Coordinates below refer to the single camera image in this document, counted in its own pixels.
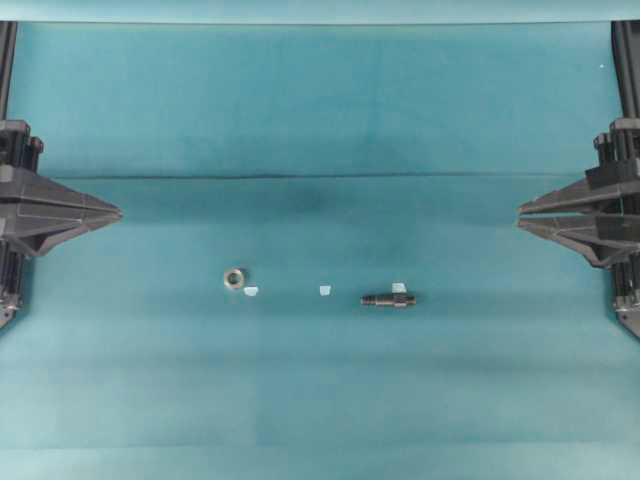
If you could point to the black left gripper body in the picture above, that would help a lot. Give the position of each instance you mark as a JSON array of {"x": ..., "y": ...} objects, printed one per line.
[{"x": 21, "y": 150}]

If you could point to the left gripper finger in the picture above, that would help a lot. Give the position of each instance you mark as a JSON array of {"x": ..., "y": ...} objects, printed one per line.
[
  {"x": 19, "y": 185},
  {"x": 37, "y": 236}
]

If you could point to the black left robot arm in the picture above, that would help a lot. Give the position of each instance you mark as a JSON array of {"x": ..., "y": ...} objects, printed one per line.
[{"x": 37, "y": 213}]

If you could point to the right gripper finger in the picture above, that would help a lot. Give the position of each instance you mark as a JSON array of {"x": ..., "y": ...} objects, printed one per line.
[
  {"x": 600, "y": 187},
  {"x": 603, "y": 240}
]

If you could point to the dark threaded metal shaft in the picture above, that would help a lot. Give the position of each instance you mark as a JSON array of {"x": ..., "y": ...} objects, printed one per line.
[{"x": 393, "y": 300}]

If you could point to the right white tape mark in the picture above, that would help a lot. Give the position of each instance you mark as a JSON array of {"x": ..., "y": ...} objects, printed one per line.
[{"x": 398, "y": 287}]

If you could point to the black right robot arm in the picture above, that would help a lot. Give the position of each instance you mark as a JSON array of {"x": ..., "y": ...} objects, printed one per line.
[{"x": 625, "y": 49}]

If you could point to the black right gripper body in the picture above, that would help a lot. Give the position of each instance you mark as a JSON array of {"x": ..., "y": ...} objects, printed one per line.
[{"x": 618, "y": 151}]

